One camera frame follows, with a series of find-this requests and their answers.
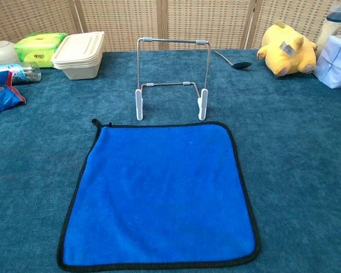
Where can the baby bottle with blue cap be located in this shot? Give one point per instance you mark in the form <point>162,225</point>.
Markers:
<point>329,31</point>

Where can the teal tablecloth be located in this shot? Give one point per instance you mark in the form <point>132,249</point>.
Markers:
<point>287,170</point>

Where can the black spoon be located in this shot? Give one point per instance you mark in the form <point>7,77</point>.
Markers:
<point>242,65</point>

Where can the blue microfiber towel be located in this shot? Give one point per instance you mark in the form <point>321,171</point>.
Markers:
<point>159,185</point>

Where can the clear bottle with blue label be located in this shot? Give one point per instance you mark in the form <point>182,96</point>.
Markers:
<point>25,74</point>

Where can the pale lavender wrapped box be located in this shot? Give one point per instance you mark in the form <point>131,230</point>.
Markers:
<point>335,65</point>

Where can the yellow plush toy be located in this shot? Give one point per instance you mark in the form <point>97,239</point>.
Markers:
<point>284,59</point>

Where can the beige upturned bowl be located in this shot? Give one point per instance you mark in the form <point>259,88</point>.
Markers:
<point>2,52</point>

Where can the wooden rattan folding screen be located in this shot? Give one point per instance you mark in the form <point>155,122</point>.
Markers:
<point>124,22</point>

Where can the green tissue pack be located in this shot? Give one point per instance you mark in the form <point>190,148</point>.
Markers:
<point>36,45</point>

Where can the beige lidded food container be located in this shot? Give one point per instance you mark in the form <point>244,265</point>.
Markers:
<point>79,54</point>

